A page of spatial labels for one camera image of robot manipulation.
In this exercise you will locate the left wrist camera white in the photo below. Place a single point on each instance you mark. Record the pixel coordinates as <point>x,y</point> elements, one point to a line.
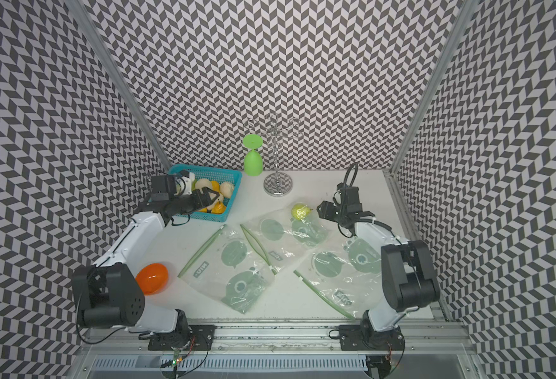
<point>186,179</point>

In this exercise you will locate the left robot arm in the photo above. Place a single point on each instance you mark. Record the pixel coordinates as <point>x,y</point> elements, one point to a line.
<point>106,294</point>

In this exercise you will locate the green plastic wine glass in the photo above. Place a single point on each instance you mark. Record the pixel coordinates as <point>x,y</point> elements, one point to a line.
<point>253,162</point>

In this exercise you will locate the orange bowl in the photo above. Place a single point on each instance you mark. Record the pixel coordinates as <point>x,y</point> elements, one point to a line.
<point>153,278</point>

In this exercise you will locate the green pear bag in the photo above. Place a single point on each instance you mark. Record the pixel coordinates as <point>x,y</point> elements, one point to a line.
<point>300,211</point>

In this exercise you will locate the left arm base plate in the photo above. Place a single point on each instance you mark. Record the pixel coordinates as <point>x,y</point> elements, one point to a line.
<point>193,338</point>

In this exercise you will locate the aluminium front rail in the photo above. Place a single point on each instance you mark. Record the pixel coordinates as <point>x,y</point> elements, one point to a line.
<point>421,337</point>

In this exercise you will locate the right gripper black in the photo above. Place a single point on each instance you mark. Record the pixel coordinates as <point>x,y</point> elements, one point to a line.
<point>325,210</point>

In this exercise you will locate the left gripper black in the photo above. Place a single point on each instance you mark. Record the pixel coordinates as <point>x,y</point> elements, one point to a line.
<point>205,200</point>

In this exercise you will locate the chrome glass holder stand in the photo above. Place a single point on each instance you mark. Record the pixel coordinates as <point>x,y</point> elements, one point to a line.
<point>278,183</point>

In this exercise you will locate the teal plastic basket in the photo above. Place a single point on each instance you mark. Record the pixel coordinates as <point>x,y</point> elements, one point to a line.
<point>218,175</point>

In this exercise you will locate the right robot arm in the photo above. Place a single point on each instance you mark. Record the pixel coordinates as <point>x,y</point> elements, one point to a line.
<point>409,279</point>

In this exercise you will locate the cream pear bag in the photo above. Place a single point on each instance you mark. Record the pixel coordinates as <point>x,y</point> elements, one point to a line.
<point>203,183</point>
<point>227,189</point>
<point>217,198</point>

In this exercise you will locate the zip-top bag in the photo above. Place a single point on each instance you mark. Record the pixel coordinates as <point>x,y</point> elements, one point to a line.
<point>345,273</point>
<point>280,240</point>
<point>226,269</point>

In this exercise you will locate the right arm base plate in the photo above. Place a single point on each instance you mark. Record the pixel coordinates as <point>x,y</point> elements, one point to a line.
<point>357,338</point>

